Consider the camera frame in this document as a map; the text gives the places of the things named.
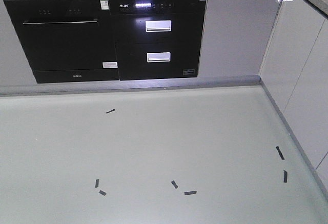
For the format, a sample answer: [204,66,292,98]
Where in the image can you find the silver drawer handle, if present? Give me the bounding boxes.
[145,20,172,32]
[147,52,171,63]

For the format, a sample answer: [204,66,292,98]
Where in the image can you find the black disinfection cabinet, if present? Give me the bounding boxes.
[109,0,206,80]

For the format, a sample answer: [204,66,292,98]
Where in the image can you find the grey cabinet door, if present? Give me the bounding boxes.
[198,0,280,78]

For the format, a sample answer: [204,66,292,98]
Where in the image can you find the lower silver drawer handle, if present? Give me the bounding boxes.
[147,52,171,63]

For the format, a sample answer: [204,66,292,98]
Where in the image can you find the grey side cabinet doors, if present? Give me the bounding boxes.
[260,0,327,185]

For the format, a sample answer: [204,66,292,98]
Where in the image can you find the black built-in dishwasher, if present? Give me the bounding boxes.
[4,0,119,84]

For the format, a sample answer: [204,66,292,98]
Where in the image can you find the green energy label sticker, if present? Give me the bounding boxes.
[99,0,109,10]

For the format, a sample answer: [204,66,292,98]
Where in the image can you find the upper silver drawer handle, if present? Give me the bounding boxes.
[145,20,172,32]

